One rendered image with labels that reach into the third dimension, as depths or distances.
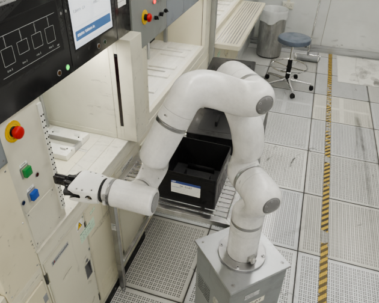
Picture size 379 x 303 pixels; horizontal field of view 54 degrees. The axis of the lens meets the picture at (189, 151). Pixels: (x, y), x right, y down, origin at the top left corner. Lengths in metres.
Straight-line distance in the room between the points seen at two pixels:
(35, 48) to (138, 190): 0.53
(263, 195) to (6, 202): 0.79
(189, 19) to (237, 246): 2.11
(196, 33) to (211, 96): 2.22
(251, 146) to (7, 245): 0.82
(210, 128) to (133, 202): 1.07
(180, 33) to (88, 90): 1.46
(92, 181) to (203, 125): 1.06
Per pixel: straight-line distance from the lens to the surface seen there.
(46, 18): 1.29
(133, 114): 1.86
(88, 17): 1.49
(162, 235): 2.63
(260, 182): 1.23
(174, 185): 1.69
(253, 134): 1.11
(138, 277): 2.43
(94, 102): 1.94
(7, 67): 1.17
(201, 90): 0.96
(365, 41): 5.86
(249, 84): 0.96
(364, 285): 2.64
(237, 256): 1.50
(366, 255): 2.80
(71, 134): 2.01
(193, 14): 3.13
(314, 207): 2.99
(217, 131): 2.05
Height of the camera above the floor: 1.97
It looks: 36 degrees down
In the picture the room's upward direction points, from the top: 2 degrees clockwise
